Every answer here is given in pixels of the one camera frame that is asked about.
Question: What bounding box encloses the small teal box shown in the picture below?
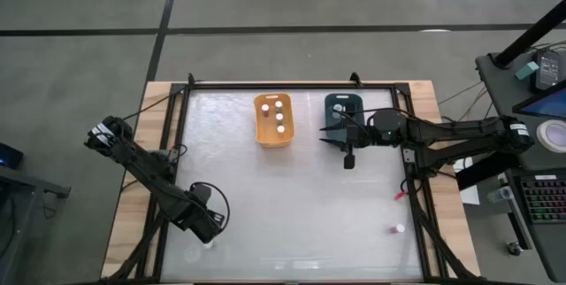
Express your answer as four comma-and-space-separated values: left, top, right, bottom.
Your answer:
514, 60, 540, 81

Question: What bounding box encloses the right arm black wrist cable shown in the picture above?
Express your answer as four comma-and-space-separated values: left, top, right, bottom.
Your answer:
334, 106, 402, 134

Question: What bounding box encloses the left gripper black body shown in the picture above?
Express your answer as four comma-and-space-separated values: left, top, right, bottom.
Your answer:
170, 196, 226, 235

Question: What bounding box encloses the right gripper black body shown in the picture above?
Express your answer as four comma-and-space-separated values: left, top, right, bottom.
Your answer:
344, 121, 373, 150

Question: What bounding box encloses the dark grey keyboard desk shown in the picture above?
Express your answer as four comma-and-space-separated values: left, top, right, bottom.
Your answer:
498, 167, 566, 284

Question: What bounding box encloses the black support beam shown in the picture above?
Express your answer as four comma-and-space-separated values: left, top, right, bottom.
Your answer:
455, 150, 511, 192

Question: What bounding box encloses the black aluminium table frame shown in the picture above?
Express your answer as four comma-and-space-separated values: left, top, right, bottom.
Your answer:
104, 72, 482, 284

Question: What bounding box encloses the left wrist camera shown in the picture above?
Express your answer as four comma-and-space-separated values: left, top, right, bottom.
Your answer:
189, 182, 213, 204

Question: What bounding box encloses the black metal cart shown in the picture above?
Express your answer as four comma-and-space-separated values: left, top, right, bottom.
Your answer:
0, 163, 73, 285

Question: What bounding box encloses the flat screen with blue picture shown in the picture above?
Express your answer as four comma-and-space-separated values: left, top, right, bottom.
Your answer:
511, 81, 566, 120

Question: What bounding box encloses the arm black wrist cable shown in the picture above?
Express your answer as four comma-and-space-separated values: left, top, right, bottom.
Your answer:
334, 106, 402, 134
189, 181, 232, 234

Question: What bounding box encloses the grey side desk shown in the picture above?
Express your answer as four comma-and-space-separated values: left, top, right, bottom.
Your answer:
474, 51, 566, 172

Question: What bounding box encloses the clear plastic tube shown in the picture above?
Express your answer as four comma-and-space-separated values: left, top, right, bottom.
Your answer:
486, 186, 516, 204

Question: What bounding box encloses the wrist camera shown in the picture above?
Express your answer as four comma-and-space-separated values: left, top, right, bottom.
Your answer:
189, 182, 213, 204
343, 142, 356, 171

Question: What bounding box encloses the white paper sheet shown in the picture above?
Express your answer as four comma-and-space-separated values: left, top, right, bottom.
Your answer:
452, 157, 481, 207

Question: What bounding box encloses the black electronic device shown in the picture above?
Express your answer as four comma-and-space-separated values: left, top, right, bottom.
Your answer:
529, 49, 565, 94

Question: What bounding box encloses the dark teal plastic bin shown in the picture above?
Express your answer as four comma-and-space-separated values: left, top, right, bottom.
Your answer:
324, 92, 366, 143

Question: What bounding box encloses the black backlit keyboard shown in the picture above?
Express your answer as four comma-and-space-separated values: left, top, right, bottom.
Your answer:
518, 173, 566, 226

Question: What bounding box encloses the left arm black wrist cable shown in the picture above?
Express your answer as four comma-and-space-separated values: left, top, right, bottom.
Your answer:
189, 181, 232, 234

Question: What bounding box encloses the thick black pole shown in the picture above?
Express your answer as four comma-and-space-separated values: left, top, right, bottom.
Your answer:
492, 0, 566, 69

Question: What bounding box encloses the black device with blue light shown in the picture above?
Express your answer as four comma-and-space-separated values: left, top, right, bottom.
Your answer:
0, 142, 25, 171

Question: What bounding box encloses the white tape roll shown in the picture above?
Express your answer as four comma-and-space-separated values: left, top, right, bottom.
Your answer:
535, 119, 566, 154

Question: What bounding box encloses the yellow plastic bin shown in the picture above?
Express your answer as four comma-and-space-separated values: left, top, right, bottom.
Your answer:
253, 92, 296, 150

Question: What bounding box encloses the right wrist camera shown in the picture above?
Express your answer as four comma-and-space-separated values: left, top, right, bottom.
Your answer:
343, 142, 356, 171

